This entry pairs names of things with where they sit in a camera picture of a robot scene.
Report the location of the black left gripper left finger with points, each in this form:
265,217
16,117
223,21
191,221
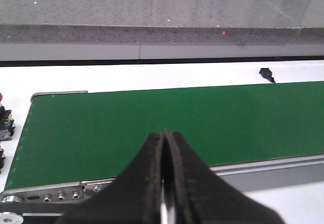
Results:
133,197

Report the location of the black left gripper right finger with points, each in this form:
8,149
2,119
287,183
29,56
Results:
195,194

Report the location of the green conveyor belt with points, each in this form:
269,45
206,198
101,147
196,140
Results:
75,137

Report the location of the black timing belt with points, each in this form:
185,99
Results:
43,213

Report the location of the silver timing pulley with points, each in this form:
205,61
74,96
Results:
9,214

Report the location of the push button at lower left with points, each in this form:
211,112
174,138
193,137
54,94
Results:
2,158

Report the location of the red mushroom push button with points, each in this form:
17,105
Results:
7,123

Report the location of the white base panel under slabs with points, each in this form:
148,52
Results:
29,52

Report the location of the grey stone slab left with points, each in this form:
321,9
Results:
148,21

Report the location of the grey stone slab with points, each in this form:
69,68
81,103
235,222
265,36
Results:
148,21
305,15

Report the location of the grey stone slab right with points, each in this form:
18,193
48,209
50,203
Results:
305,15

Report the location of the aluminium conveyor side rail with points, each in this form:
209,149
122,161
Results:
269,174

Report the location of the conveyor end bracket with screws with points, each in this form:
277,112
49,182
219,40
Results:
68,192

